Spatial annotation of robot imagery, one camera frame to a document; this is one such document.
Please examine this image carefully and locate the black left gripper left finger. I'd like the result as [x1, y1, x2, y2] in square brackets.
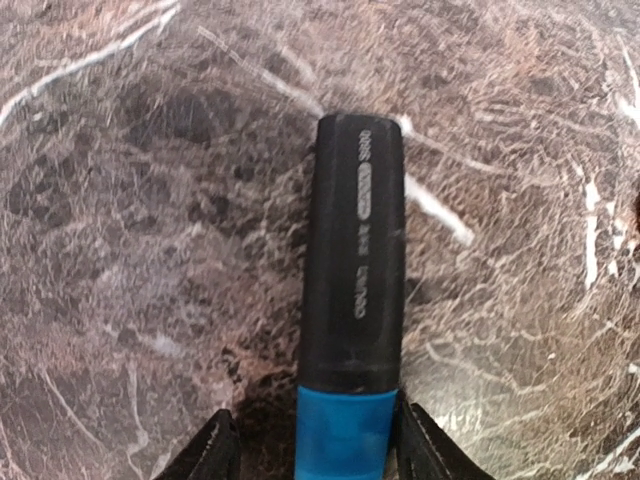
[155, 409, 241, 480]

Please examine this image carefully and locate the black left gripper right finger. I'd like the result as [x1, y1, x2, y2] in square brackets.
[397, 402, 488, 480]

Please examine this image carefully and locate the blue capped black marker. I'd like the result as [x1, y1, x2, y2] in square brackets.
[294, 113, 406, 480]

